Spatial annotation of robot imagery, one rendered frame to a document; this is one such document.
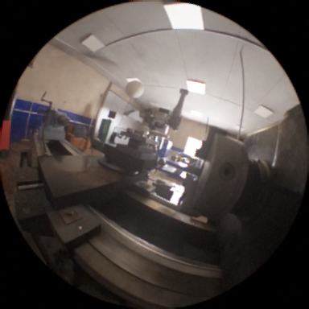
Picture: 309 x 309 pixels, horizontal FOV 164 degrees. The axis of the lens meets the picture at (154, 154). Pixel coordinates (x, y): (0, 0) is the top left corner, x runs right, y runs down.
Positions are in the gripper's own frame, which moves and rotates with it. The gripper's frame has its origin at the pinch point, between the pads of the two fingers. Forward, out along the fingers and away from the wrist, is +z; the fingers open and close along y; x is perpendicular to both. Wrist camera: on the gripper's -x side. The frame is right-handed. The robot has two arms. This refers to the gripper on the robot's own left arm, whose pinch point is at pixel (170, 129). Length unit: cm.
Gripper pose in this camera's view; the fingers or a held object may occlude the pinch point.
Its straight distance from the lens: 96.2
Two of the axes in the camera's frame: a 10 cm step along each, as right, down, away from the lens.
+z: -3.7, 8.4, -3.9
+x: 0.3, 4.3, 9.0
